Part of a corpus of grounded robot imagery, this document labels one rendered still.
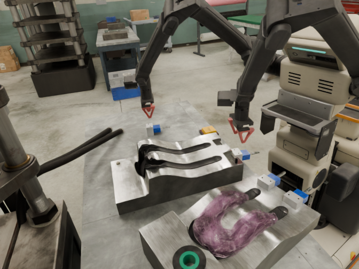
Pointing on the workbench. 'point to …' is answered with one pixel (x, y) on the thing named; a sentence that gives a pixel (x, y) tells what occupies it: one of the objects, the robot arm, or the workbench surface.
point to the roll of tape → (189, 255)
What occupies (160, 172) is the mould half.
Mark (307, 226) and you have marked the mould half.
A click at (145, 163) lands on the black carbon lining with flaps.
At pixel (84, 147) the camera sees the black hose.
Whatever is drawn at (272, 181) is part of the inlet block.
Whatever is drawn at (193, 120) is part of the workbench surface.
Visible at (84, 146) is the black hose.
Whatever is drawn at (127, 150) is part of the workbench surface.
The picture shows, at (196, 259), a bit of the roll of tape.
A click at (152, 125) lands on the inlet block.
